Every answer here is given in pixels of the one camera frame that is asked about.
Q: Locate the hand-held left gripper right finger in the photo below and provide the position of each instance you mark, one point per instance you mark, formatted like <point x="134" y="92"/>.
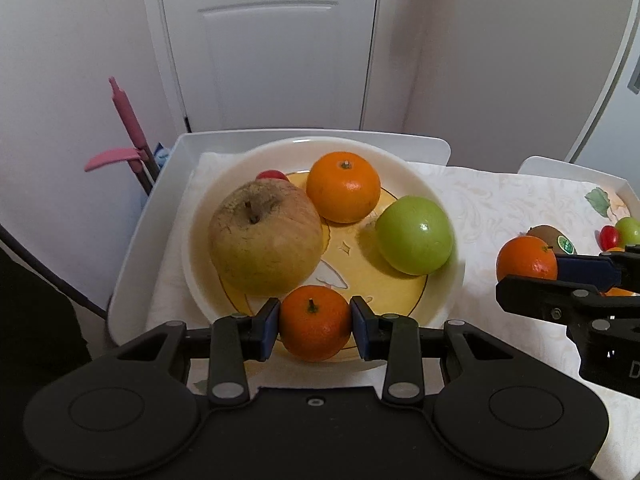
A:
<point x="361" y="325"/>

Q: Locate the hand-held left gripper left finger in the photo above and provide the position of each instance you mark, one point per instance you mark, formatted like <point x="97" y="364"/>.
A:
<point x="270" y="325"/>

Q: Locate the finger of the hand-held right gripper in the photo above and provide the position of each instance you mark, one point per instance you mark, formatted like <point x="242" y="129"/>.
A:
<point x="540" y="295"/>
<point x="585" y="270"/>

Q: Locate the large orange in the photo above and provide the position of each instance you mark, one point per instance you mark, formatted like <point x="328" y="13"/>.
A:
<point x="525" y="260"/>
<point x="342" y="190"/>

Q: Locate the small mandarin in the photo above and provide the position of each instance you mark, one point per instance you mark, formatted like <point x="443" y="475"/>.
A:
<point x="622" y="291"/>
<point x="315" y="330"/>

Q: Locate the large yellowish wrinkled apple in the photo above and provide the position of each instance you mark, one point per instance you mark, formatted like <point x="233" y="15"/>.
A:
<point x="265" y="250"/>

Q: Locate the large green apple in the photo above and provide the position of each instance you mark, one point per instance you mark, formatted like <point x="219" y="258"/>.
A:
<point x="415" y="235"/>

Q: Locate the small red cherry tomato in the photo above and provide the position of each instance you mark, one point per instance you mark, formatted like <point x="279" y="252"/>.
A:
<point x="272" y="175"/>
<point x="608" y="237"/>

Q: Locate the yellow cartoon print plate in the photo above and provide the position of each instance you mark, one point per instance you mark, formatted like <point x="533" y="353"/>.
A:
<point x="240" y="170"/>

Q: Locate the brown kiwi with green sticker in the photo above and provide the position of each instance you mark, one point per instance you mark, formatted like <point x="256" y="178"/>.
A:
<point x="542" y="234"/>

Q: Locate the small green apple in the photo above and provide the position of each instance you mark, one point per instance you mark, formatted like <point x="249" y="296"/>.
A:
<point x="630" y="230"/>

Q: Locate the floral white tablecloth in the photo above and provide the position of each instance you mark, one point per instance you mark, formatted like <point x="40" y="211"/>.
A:
<point x="500" y="195"/>

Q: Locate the white tray table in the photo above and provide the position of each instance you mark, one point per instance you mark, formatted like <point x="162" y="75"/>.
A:
<point x="150" y="220"/>
<point x="550" y="166"/>

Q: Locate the white refrigerator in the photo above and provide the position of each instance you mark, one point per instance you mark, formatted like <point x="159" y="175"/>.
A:
<point x="615" y="125"/>

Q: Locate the blue cloth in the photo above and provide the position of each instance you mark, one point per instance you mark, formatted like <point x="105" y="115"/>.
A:
<point x="162" y="155"/>

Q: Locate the white panelled door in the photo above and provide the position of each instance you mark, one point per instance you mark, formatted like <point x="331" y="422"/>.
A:
<point x="280" y="60"/>

